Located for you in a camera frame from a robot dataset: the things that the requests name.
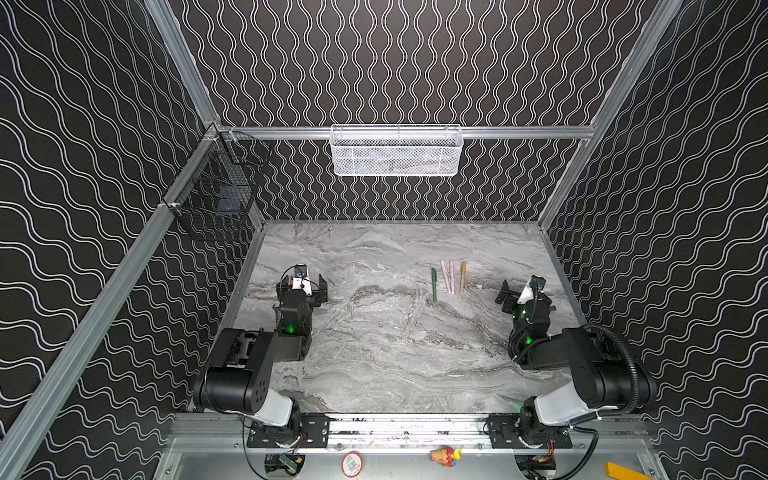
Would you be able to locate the yellow block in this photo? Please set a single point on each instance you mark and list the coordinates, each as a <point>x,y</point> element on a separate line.
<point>617,472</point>

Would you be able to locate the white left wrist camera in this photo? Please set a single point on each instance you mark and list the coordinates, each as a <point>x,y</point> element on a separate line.
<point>300,279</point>

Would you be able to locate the tan fountain pen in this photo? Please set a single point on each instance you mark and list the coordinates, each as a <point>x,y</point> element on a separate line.
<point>463,276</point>

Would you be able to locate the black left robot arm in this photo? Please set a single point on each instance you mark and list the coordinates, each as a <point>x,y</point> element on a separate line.
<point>236,377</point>

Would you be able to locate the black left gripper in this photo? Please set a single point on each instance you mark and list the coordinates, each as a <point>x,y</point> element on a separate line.
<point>318,288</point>

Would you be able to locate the green pen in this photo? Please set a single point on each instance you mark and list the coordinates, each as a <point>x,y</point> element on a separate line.
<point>434,285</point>

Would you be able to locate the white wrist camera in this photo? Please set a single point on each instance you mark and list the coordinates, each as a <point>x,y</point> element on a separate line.
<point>300,279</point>
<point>532,289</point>

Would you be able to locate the white wire mesh basket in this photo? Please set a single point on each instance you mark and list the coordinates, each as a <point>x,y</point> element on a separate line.
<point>390,150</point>

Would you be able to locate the small red yellow toy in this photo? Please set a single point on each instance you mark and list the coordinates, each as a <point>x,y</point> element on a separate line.
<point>446,456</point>

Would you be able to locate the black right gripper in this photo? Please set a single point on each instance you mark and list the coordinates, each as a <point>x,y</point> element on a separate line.
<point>507,294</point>

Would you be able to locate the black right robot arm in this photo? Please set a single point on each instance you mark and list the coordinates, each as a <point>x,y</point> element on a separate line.
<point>607,378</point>

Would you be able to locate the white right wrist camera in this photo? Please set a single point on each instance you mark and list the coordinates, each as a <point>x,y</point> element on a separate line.
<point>532,289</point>

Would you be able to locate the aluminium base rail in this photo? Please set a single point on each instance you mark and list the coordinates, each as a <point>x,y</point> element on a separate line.
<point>375,433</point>

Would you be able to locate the black wire mesh basket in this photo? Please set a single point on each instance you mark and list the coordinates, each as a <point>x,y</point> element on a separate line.
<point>216,203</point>

